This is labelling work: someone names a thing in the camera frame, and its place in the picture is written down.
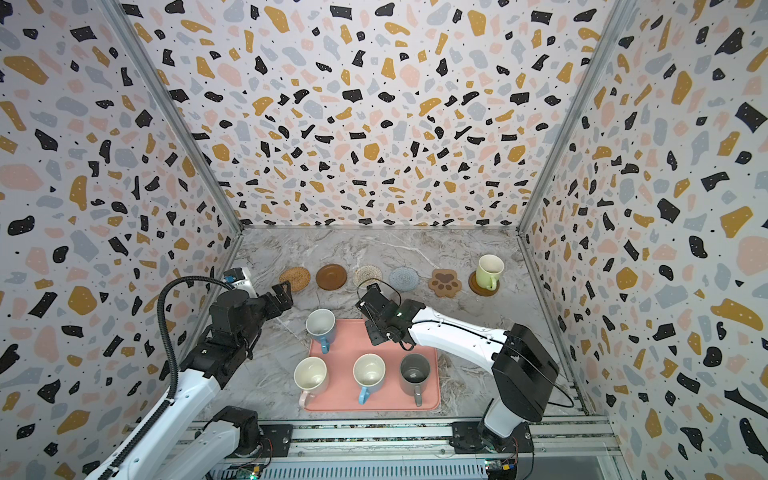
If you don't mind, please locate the woven rattan coaster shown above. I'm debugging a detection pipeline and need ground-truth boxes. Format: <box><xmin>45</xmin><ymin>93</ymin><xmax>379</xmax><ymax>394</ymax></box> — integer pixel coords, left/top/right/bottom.
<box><xmin>279</xmin><ymin>267</ymin><xmax>311</xmax><ymax>293</ymax></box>

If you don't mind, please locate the beige braided round coaster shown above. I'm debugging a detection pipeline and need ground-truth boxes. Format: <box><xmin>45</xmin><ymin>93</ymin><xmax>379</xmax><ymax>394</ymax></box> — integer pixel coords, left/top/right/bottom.
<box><xmin>354</xmin><ymin>265</ymin><xmax>382</xmax><ymax>288</ymax></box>

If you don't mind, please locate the brown paw shaped coaster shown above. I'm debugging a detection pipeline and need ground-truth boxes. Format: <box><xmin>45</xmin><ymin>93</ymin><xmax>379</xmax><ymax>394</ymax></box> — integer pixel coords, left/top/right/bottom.
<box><xmin>427</xmin><ymin>269</ymin><xmax>462</xmax><ymax>298</ymax></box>

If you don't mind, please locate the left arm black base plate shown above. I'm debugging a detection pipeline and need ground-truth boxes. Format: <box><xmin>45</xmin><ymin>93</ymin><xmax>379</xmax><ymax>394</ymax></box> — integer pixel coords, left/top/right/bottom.
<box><xmin>225</xmin><ymin>423</ymin><xmax>294</xmax><ymax>460</ymax></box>

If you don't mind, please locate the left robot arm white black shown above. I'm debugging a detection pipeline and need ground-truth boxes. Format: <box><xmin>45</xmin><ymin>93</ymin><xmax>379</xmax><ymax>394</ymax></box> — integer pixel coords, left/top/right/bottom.
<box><xmin>88</xmin><ymin>275</ymin><xmax>293</xmax><ymax>479</ymax></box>

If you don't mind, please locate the left circuit board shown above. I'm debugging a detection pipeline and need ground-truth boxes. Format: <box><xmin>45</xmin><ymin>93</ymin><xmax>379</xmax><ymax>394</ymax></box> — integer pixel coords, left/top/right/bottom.
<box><xmin>232</xmin><ymin>463</ymin><xmax>268</xmax><ymax>480</ymax></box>

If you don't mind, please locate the cream mug blue handle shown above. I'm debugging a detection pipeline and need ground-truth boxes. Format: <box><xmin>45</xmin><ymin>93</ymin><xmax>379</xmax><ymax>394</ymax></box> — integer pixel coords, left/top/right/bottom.
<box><xmin>353</xmin><ymin>353</ymin><xmax>386</xmax><ymax>405</ymax></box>

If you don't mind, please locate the aluminium mounting rail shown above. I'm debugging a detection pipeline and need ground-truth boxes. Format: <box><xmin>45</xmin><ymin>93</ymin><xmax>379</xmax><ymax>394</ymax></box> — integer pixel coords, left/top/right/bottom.
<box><xmin>171</xmin><ymin>417</ymin><xmax>631</xmax><ymax>479</ymax></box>

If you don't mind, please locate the right circuit board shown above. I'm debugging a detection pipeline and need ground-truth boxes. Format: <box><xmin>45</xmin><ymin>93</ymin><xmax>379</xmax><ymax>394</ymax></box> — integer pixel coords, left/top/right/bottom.
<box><xmin>485</xmin><ymin>459</ymin><xmax>518</xmax><ymax>480</ymax></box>

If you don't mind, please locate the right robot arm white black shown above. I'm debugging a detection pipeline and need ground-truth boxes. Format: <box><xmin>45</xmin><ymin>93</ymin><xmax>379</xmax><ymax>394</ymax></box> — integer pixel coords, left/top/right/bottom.
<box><xmin>355</xmin><ymin>283</ymin><xmax>559</xmax><ymax>453</ymax></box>

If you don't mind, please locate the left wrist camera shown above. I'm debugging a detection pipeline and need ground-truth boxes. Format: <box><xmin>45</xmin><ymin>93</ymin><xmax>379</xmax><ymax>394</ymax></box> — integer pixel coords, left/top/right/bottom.
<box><xmin>223</xmin><ymin>267</ymin><xmax>258</xmax><ymax>298</ymax></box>

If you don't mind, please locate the circuit board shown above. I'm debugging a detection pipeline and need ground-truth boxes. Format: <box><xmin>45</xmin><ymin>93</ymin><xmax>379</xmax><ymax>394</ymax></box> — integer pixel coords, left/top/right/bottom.
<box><xmin>232</xmin><ymin>463</ymin><xmax>268</xmax><ymax>480</ymax></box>
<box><xmin>485</xmin><ymin>459</ymin><xmax>518</xmax><ymax>480</ymax></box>

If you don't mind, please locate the dark grey mug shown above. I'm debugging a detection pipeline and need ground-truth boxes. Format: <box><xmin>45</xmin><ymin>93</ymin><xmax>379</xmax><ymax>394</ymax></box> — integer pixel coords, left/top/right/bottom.
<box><xmin>399</xmin><ymin>353</ymin><xmax>431</xmax><ymax>407</ymax></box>

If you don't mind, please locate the light green mug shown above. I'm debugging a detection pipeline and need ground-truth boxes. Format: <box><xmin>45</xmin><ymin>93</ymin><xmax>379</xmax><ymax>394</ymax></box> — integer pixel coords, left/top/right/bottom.
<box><xmin>475</xmin><ymin>254</ymin><xmax>505</xmax><ymax>291</ymax></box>

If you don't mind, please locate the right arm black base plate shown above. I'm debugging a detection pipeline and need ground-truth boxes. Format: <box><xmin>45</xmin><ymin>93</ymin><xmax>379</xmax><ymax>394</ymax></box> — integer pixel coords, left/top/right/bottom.
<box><xmin>449</xmin><ymin>420</ymin><xmax>534</xmax><ymax>455</ymax></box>

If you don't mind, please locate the pink rectangular tray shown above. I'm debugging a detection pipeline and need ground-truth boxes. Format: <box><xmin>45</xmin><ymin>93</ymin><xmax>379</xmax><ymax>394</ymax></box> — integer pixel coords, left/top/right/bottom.
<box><xmin>304</xmin><ymin>319</ymin><xmax>441</xmax><ymax>413</ymax></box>

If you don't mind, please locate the dark brown wooden coaster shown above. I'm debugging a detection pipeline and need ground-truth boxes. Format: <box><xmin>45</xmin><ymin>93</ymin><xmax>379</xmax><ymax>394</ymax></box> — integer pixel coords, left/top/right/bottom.
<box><xmin>315</xmin><ymin>264</ymin><xmax>348</xmax><ymax>291</ymax></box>

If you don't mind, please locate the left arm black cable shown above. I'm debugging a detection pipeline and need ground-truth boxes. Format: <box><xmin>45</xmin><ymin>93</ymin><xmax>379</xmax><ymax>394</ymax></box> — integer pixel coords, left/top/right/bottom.
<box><xmin>95</xmin><ymin>275</ymin><xmax>235</xmax><ymax>480</ymax></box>

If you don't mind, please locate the grey mug blue handle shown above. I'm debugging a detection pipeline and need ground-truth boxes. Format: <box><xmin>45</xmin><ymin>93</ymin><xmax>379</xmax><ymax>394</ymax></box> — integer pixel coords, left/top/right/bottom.
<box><xmin>305</xmin><ymin>309</ymin><xmax>336</xmax><ymax>354</ymax></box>

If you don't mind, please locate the cream mug pink handle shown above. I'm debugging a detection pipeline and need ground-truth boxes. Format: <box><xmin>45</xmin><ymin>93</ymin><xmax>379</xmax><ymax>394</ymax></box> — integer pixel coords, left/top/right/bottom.
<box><xmin>293</xmin><ymin>357</ymin><xmax>329</xmax><ymax>409</ymax></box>

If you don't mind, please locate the blue grey woven coaster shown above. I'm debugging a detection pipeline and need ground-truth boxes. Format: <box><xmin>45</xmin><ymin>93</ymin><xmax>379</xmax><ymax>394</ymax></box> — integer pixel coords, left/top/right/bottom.
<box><xmin>388</xmin><ymin>266</ymin><xmax>420</xmax><ymax>293</ymax></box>

